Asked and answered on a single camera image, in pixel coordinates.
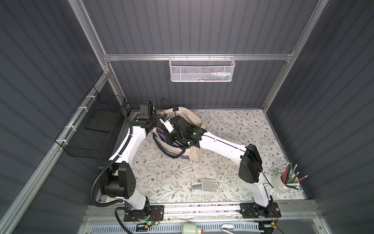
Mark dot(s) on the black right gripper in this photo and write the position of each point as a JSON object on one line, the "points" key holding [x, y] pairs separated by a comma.
{"points": [[181, 136]]}

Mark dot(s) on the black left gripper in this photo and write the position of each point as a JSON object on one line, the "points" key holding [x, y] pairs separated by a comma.
{"points": [[159, 122]]}

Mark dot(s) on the beige canvas tote bag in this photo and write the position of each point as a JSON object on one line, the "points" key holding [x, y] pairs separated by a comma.
{"points": [[195, 152]]}

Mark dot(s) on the purple paddle case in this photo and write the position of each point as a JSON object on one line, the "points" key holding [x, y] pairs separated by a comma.
{"points": [[163, 137]]}

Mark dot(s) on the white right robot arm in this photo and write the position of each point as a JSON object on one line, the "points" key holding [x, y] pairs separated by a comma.
{"points": [[248, 160]]}

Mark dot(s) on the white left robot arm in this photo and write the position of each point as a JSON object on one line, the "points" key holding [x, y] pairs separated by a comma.
{"points": [[117, 180]]}

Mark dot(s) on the floral table mat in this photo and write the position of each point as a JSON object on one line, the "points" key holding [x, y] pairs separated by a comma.
{"points": [[166, 180]]}

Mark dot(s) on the pale green round canister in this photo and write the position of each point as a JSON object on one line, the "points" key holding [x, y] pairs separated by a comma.
{"points": [[191, 228]]}

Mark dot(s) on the white pencil cup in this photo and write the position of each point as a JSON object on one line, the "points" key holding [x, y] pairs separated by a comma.
{"points": [[288, 180]]}

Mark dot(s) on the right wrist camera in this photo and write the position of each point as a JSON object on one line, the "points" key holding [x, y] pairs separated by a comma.
{"points": [[165, 120]]}

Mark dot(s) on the grey plastic bracket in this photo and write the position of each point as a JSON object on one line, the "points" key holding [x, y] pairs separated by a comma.
{"points": [[206, 186]]}

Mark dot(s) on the black wire wall basket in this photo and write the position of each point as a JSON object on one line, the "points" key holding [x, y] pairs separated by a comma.
{"points": [[93, 130]]}

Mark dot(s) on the white wire mesh basket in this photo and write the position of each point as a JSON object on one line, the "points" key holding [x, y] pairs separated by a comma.
{"points": [[201, 69]]}

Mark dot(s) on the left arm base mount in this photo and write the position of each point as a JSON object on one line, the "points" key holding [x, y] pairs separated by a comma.
{"points": [[151, 213]]}

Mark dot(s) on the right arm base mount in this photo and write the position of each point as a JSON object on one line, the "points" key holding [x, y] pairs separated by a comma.
{"points": [[253, 210]]}

